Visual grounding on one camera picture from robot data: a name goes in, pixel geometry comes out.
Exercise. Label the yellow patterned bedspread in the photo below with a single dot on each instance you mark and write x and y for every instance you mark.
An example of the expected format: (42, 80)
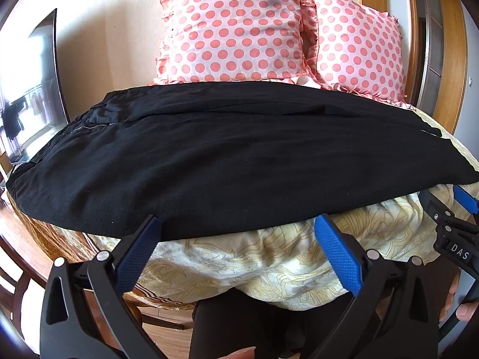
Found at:
(280, 265)

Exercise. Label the pink polka dot pillow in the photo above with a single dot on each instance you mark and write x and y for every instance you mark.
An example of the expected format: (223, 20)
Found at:
(232, 30)
(355, 52)

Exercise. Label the person's right hand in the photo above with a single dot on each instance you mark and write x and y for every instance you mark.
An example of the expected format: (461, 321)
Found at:
(467, 311)

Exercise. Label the black pants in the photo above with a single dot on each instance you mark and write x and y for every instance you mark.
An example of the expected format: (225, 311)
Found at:
(224, 157)

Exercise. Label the wooden chair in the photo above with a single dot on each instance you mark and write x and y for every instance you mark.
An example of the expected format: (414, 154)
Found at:
(168, 318)
(18, 276)

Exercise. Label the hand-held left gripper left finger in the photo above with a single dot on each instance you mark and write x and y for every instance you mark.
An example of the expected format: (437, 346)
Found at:
(138, 246)

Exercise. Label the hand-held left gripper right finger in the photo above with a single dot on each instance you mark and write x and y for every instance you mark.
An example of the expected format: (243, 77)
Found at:
(336, 250)

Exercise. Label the person's legs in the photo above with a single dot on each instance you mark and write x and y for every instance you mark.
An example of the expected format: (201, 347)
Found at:
(224, 325)

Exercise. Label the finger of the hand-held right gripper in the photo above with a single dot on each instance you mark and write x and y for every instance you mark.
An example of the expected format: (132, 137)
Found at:
(436, 205)
(467, 199)

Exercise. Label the person's left hand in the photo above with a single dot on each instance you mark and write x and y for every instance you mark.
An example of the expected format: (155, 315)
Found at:
(239, 353)

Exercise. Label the wooden door frame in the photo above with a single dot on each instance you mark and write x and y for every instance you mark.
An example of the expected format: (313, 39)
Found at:
(452, 63)

